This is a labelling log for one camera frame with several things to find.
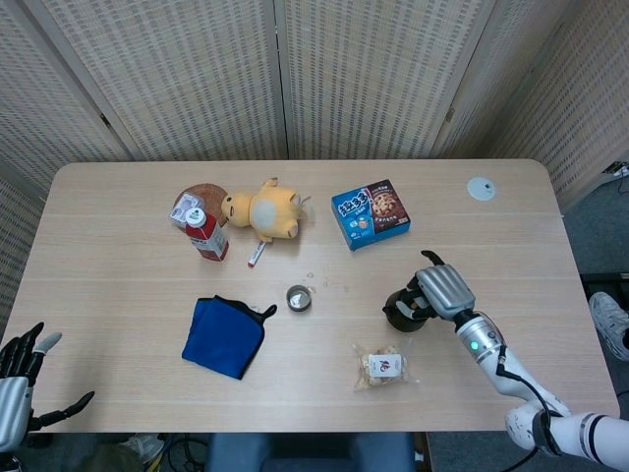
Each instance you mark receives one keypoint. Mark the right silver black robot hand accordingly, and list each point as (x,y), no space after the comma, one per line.
(447,292)

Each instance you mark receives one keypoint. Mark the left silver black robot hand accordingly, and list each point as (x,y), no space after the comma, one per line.
(14,400)

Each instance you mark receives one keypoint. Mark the black cast iron teapot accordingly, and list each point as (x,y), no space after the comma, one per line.
(400,319)

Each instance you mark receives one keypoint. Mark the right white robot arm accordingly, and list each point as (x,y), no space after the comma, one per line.
(484,349)

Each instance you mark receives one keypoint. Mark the clear snack bag white label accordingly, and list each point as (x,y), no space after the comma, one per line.
(381,366)

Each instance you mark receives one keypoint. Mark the white round table grommet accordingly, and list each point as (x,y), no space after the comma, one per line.
(479,189)

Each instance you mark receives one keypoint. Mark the blue cookie box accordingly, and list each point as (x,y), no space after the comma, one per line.
(368,216)

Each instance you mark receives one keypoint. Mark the woven folding screen panel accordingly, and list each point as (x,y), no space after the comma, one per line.
(187,74)
(15,246)
(486,88)
(589,98)
(373,74)
(49,98)

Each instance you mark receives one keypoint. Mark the white grey sneaker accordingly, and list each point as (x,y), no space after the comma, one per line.
(607,319)

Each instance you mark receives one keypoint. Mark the red and white marker pen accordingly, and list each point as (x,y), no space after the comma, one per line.
(256,254)

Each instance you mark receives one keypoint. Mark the yellow plush toy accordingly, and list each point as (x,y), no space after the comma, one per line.
(268,211)

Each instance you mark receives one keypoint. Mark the white power strip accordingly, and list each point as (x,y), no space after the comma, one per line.
(620,170)

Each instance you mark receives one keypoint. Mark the blue cloth with black trim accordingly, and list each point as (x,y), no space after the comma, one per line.
(221,339)

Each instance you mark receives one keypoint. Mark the red NFC juice bottle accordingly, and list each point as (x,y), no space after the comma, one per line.
(209,241)

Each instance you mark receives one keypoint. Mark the round brown bread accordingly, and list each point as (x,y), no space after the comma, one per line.
(209,194)

